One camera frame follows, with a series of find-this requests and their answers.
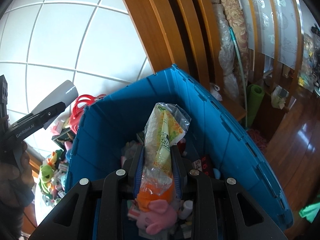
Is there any black gift bag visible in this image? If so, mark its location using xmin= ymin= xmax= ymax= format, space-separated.
xmin=52 ymin=128 xmax=76 ymax=150

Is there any orange-dressed pig plush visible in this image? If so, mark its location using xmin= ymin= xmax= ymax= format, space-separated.
xmin=136 ymin=183 xmax=177 ymax=235

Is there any grey long box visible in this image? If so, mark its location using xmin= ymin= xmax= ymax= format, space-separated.
xmin=31 ymin=80 xmax=79 ymax=115

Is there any snack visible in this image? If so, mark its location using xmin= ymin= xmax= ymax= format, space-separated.
xmin=140 ymin=102 xmax=191 ymax=196

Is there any red bear suitcase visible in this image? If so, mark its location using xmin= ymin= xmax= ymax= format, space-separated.
xmin=69 ymin=94 xmax=106 ymax=134

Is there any blue-bodied pig plush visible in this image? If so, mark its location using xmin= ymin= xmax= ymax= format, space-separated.
xmin=65 ymin=141 xmax=73 ymax=163

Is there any duck plush green hood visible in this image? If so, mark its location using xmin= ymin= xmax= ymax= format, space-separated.
xmin=46 ymin=150 xmax=63 ymax=166

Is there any white medicine bottle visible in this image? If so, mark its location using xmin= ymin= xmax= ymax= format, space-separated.
xmin=178 ymin=200 xmax=193 ymax=220

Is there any green rolled mat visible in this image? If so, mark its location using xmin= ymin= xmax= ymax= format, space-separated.
xmin=247 ymin=84 xmax=265 ymax=127

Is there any green frog plush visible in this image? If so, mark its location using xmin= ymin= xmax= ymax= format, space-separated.
xmin=39 ymin=165 xmax=55 ymax=195

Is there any blue plastic crate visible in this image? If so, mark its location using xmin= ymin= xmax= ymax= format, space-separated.
xmin=66 ymin=65 xmax=294 ymax=230

